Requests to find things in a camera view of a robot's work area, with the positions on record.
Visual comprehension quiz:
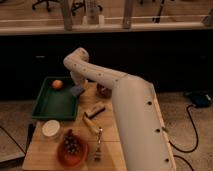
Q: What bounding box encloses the dark red bowl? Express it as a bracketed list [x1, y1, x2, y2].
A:
[96, 84, 112, 98]

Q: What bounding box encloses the orange fruit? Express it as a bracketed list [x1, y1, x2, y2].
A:
[52, 80, 63, 90]

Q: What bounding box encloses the purple grapes bunch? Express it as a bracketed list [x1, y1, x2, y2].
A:
[64, 130, 78, 155]

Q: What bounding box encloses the white box on counter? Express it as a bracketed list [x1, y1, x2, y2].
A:
[85, 0, 99, 25]

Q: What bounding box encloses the black office chair base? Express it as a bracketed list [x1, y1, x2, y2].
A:
[32, 0, 60, 12]

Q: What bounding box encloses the green plastic tray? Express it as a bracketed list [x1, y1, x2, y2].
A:
[32, 77, 79, 121]

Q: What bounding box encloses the blue sponge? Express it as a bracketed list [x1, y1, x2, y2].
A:
[70, 85, 84, 97]

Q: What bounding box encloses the black eraser brush block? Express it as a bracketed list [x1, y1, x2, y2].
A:
[85, 102, 105, 118]

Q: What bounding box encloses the black cable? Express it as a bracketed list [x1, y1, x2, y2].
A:
[168, 105, 200, 171]

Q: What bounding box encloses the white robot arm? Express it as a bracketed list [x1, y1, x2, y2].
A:
[63, 48, 176, 171]

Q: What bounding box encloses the dark blue bag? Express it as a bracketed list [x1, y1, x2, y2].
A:
[184, 91, 212, 108]

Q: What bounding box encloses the white round container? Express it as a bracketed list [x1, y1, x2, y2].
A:
[42, 120, 60, 138]

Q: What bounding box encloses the yellow banana toy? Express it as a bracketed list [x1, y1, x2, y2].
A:
[83, 116, 99, 135]

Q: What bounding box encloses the metal fork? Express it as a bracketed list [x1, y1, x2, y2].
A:
[94, 127, 103, 161]

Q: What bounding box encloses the orange plate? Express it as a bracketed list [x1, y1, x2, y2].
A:
[57, 135, 89, 169]

